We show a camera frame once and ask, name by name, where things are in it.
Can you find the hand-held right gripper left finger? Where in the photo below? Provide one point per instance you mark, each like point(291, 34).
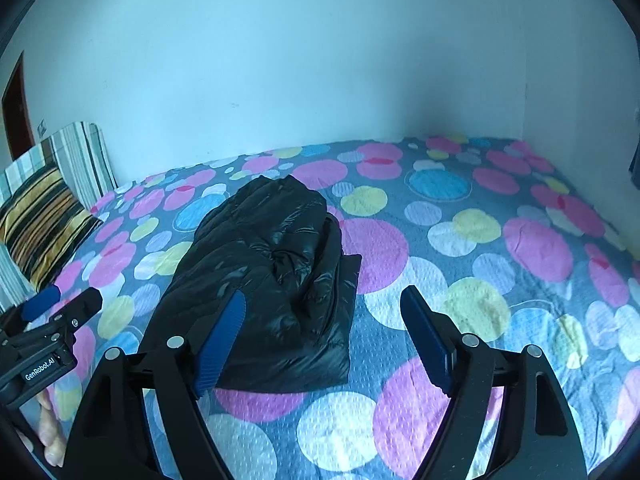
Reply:
point(220, 345)

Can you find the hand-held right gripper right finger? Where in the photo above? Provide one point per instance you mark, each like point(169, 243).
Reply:
point(425, 340)

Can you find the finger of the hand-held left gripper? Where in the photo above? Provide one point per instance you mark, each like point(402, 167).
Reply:
point(40, 301)
point(82, 305)

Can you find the black puffer jacket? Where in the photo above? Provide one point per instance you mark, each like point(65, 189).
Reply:
point(280, 270)

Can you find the person's left hand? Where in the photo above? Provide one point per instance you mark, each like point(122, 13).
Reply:
point(50, 435)

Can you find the yellow black striped pillow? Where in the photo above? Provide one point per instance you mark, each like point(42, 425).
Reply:
point(40, 225)

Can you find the polka dot bed sheet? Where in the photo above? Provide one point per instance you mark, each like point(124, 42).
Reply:
point(500, 260)

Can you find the striped padded headboard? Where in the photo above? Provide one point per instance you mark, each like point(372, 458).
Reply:
point(87, 155)

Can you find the brown wooden door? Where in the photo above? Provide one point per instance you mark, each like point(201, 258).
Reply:
point(17, 120)

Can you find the blue curtain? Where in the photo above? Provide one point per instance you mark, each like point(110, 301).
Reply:
point(636, 170)

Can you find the wall switch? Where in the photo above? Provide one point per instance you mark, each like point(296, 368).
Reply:
point(42, 127)

